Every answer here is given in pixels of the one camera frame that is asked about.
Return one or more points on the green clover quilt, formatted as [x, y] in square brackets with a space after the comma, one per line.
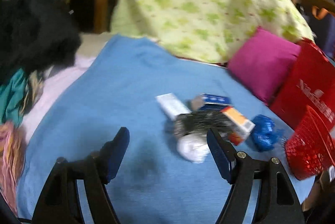
[211, 31]

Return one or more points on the white long medicine box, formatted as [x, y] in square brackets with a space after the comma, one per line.
[172, 106]

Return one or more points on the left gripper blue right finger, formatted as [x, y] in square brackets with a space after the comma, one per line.
[227, 159]

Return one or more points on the red Nilrich paper bag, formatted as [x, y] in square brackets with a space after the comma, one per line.
[310, 82]

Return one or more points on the red mesh waste basket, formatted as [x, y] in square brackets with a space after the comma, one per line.
[310, 150]

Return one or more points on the magenta pillow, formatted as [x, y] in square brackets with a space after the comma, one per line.
[263, 63]

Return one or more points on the blue cardboard box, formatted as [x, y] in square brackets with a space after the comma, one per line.
[209, 102]

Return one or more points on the blue plastic bag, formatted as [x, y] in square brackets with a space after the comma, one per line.
[265, 133]

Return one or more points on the navy bag orange handles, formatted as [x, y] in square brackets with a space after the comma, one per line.
[320, 15]

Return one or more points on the black grey plastic bag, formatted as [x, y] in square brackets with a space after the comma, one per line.
[199, 122]

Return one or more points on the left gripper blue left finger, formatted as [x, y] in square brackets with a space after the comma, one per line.
[108, 160]

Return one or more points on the pink white bed sheet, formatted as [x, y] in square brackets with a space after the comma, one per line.
[57, 81]

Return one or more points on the white tissue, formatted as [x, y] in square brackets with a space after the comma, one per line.
[192, 148]

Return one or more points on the orange white medicine box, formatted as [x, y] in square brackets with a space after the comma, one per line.
[241, 128]

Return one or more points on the teal garment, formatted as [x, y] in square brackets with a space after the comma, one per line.
[12, 94]

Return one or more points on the black clothes pile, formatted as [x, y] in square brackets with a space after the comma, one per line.
[36, 34]

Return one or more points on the colourful patterned cloth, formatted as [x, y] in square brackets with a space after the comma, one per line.
[12, 144]

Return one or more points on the blue towel blanket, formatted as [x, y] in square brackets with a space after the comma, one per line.
[154, 183]

